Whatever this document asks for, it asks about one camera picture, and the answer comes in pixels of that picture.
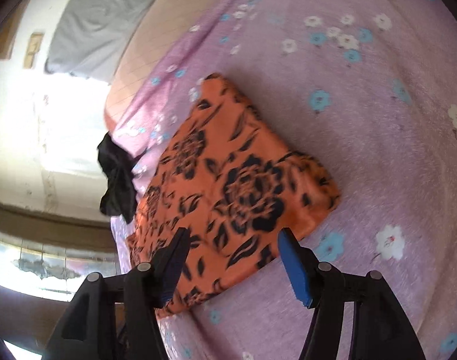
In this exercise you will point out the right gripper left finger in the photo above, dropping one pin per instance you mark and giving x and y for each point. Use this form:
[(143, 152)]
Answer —
[(114, 317)]

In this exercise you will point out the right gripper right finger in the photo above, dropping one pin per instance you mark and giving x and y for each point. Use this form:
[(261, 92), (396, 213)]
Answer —
[(381, 328)]

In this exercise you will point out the orange black floral garment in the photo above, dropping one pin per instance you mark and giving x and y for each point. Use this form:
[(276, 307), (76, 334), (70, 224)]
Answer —
[(233, 183)]

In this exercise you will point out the purple floral bedsheet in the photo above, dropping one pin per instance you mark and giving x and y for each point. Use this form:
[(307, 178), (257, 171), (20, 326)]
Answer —
[(368, 87)]

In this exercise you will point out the grey pillow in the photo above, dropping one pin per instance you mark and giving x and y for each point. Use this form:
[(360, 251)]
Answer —
[(92, 35)]

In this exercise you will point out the beige wall switch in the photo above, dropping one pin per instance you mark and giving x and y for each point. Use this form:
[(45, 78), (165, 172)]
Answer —
[(32, 49)]

